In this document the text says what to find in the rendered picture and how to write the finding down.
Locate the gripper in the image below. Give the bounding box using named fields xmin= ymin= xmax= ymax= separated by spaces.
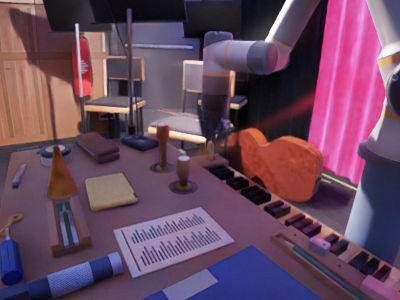
xmin=199 ymin=92 xmax=232 ymax=142

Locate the short brown stop knob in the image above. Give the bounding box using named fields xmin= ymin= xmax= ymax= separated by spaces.
xmin=176 ymin=154 xmax=192 ymax=192

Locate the tall brown stop knob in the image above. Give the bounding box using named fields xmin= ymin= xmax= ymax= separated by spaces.
xmin=155 ymin=122 xmax=171 ymax=172

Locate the organ keyboard with dark keys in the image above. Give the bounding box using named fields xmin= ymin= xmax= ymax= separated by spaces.
xmin=205 ymin=162 xmax=400 ymax=300

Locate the brass key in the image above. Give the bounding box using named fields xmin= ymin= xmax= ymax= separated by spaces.
xmin=0 ymin=212 xmax=25 ymax=238

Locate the wooden chair with grey seat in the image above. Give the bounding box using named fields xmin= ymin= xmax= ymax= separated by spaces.
xmin=83 ymin=55 xmax=147 ymax=138
xmin=147 ymin=59 xmax=237 ymax=151

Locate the wooden chair with dark seat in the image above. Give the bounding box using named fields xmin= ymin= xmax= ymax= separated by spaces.
xmin=229 ymin=69 xmax=249 ymax=129

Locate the black curtain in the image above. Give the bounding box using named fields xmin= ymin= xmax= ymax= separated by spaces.
xmin=233 ymin=0 xmax=330 ymax=143

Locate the orange guitar case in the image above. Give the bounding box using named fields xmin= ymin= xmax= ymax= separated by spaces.
xmin=225 ymin=127 xmax=325 ymax=204

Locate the dark blue stand with pole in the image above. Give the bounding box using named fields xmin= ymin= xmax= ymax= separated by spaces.
xmin=120 ymin=7 xmax=160 ymax=153

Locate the white sheet with bar chart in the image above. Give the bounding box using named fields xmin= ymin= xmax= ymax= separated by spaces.
xmin=112 ymin=206 xmax=236 ymax=280

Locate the brown leather case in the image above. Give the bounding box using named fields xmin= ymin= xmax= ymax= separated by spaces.
xmin=75 ymin=131 xmax=121 ymax=165

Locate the yellow folded cloth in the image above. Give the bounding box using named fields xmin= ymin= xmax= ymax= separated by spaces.
xmin=84 ymin=171 xmax=140 ymax=213

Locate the pink curtain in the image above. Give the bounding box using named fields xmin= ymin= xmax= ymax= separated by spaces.
xmin=307 ymin=0 xmax=388 ymax=186

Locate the red fire extinguisher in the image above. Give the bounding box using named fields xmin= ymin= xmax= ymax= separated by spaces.
xmin=71 ymin=34 xmax=94 ymax=98

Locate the blue folder with white label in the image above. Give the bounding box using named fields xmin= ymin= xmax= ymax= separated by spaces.
xmin=142 ymin=245 xmax=322 ymax=300

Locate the grey tape roll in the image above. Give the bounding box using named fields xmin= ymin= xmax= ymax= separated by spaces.
xmin=39 ymin=143 xmax=74 ymax=167

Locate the small lilac block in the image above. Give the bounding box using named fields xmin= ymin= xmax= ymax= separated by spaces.
xmin=307 ymin=236 xmax=332 ymax=257

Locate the black overhead panel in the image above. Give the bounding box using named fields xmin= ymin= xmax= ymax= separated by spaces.
xmin=42 ymin=0 xmax=243 ymax=40

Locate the brass cone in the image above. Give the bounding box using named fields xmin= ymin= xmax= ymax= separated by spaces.
xmin=46 ymin=145 xmax=79 ymax=201

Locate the wooden tuning fork box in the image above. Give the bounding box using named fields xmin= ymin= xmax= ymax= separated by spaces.
xmin=46 ymin=195 xmax=93 ymax=258

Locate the teal pencil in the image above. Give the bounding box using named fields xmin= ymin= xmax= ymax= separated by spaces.
xmin=283 ymin=239 xmax=368 ymax=300

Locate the silver tuning fork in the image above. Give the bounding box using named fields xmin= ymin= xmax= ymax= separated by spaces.
xmin=55 ymin=200 xmax=81 ymax=250

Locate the grey marker pen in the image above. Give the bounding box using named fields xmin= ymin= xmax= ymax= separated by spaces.
xmin=11 ymin=162 xmax=28 ymax=190

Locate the blue and white cylinder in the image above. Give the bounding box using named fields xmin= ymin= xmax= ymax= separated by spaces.
xmin=0 ymin=251 xmax=125 ymax=300

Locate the pink eraser block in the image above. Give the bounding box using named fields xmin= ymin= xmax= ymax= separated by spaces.
xmin=359 ymin=274 xmax=400 ymax=300

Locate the grey wall rail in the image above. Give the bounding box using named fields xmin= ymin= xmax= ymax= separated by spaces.
xmin=124 ymin=42 xmax=195 ymax=51

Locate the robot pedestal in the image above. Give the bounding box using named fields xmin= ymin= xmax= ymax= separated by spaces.
xmin=344 ymin=141 xmax=400 ymax=268

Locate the blue handled screwdriver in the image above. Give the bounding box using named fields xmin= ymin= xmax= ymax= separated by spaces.
xmin=0 ymin=227 xmax=25 ymax=287

